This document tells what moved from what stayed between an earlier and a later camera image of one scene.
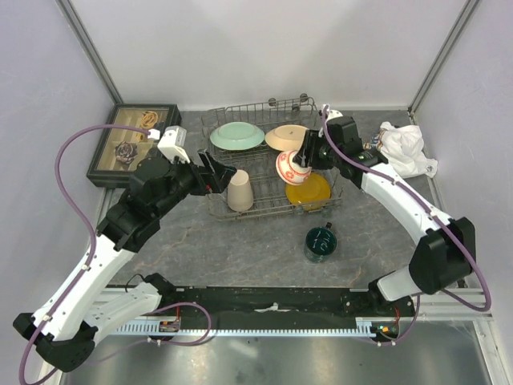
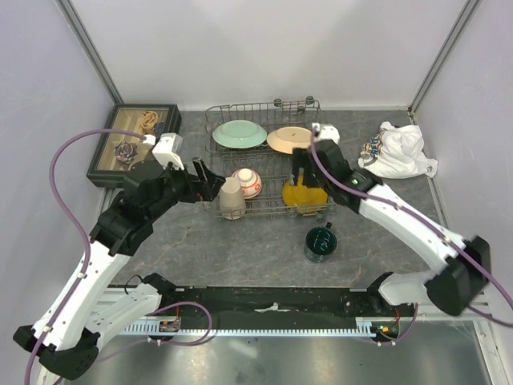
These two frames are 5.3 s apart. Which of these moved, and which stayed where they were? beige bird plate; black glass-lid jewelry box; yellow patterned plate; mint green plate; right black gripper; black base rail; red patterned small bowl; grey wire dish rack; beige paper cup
Moved: right black gripper; red patterned small bowl; beige paper cup
Stayed: black glass-lid jewelry box; black base rail; beige bird plate; mint green plate; grey wire dish rack; yellow patterned plate
